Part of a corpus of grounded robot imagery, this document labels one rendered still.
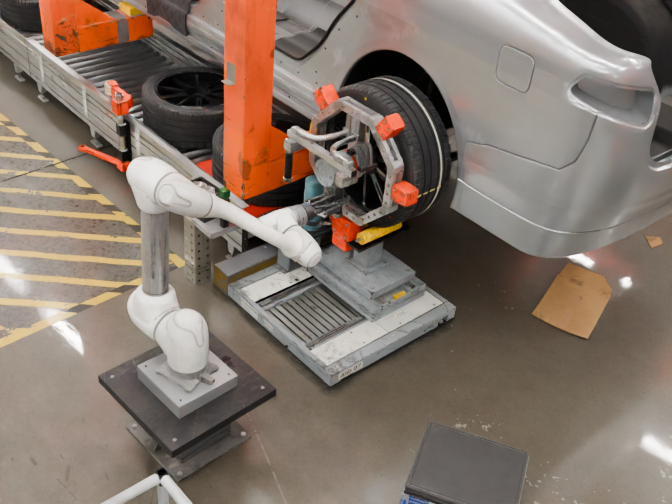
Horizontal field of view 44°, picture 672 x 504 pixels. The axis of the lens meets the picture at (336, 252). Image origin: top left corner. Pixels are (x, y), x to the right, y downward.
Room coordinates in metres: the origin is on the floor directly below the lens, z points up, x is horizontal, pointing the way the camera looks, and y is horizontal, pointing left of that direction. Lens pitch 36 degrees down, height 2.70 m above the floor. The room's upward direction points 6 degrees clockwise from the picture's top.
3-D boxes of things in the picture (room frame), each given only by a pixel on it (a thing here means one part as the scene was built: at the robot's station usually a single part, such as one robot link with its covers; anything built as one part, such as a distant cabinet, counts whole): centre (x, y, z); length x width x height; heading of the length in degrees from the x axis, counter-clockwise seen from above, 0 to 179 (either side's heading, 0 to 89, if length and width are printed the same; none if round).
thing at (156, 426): (2.33, 0.53, 0.15); 0.50 x 0.50 x 0.30; 48
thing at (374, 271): (3.36, -0.16, 0.32); 0.40 x 0.30 x 0.28; 45
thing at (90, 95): (4.37, 1.32, 0.28); 2.47 x 0.09 x 0.22; 45
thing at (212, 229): (3.35, 0.67, 0.44); 0.43 x 0.17 x 0.03; 45
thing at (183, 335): (2.34, 0.53, 0.53); 0.18 x 0.16 x 0.22; 51
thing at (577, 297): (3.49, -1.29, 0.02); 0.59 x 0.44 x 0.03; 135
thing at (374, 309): (3.36, -0.16, 0.13); 0.50 x 0.36 x 0.10; 45
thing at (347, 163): (3.08, -0.02, 1.03); 0.19 x 0.18 x 0.11; 135
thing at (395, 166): (3.24, -0.04, 0.85); 0.54 x 0.07 x 0.54; 45
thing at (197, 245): (3.37, 0.69, 0.21); 0.10 x 0.10 x 0.42; 45
